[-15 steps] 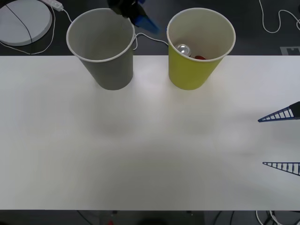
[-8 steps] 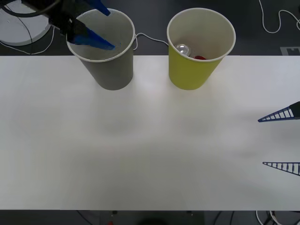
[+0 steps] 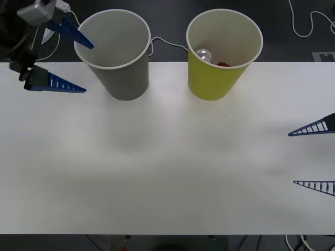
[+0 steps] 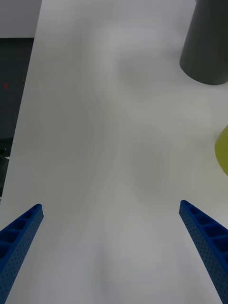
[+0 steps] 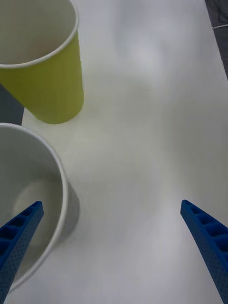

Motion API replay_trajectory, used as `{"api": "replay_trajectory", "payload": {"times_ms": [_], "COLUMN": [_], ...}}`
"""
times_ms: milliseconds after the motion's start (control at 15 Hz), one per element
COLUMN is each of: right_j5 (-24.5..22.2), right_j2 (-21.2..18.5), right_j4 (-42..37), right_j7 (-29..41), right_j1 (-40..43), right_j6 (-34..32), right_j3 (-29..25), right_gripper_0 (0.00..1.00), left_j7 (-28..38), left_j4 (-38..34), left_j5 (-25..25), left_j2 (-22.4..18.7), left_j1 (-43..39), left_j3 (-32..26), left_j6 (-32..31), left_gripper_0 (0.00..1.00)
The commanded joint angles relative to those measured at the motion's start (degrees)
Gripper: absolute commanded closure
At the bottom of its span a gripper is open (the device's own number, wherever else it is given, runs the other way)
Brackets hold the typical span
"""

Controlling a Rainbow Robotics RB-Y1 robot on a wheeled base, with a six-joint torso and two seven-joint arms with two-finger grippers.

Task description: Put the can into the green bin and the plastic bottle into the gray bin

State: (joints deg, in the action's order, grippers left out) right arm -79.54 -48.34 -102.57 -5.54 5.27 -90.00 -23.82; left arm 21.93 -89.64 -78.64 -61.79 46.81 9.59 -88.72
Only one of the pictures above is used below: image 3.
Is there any thin white cable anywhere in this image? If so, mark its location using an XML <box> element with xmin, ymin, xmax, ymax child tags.
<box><xmin>35</xmin><ymin>35</ymin><xmax>62</xmax><ymax>62</ymax></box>

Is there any grey waste bin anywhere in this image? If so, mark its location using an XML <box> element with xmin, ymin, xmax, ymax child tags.
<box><xmin>74</xmin><ymin>9</ymin><xmax>152</xmax><ymax>101</ymax></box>

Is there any grey floor plate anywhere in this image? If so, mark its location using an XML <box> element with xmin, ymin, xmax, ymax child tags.
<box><xmin>312</xmin><ymin>52</ymin><xmax>335</xmax><ymax>63</ymax></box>

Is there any white power strip cable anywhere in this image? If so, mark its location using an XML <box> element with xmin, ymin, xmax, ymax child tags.
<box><xmin>68</xmin><ymin>9</ymin><xmax>188</xmax><ymax>57</ymax></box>

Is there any long white wavy cable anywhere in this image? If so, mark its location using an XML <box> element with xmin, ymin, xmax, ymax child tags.
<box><xmin>287</xmin><ymin>0</ymin><xmax>335</xmax><ymax>38</ymax></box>

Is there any white power strip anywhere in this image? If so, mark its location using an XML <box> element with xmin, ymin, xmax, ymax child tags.
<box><xmin>55</xmin><ymin>0</ymin><xmax>72</xmax><ymax>13</ymax></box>

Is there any white cable under table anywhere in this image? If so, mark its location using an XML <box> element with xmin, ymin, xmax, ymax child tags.
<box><xmin>284</xmin><ymin>234</ymin><xmax>316</xmax><ymax>251</ymax></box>

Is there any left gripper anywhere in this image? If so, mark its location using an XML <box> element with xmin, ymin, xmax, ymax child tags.
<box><xmin>0</xmin><ymin>16</ymin><xmax>95</xmax><ymax>93</ymax></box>

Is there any yellow-green waste bin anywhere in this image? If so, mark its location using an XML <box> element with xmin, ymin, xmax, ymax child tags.
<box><xmin>185</xmin><ymin>8</ymin><xmax>264</xmax><ymax>101</ymax></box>

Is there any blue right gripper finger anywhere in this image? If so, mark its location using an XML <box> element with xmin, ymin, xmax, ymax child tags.
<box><xmin>293</xmin><ymin>180</ymin><xmax>335</xmax><ymax>197</ymax></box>
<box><xmin>287</xmin><ymin>112</ymin><xmax>335</xmax><ymax>138</ymax></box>

